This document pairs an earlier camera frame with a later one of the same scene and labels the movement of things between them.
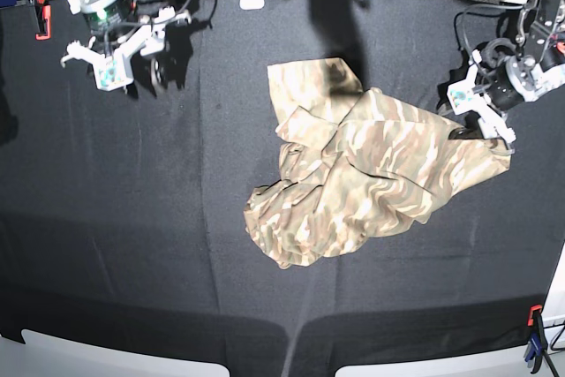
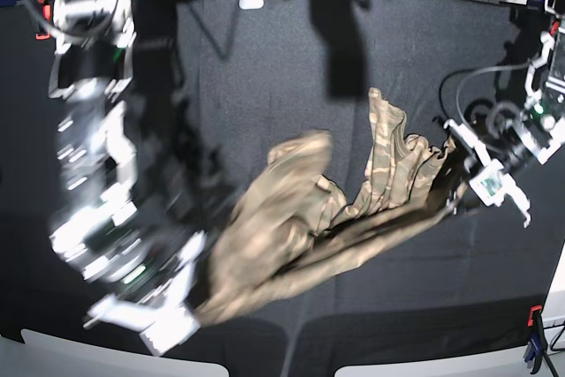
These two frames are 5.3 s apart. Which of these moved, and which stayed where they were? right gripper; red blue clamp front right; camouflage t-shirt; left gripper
Moved: right gripper; camouflage t-shirt; left gripper
Stayed: red blue clamp front right
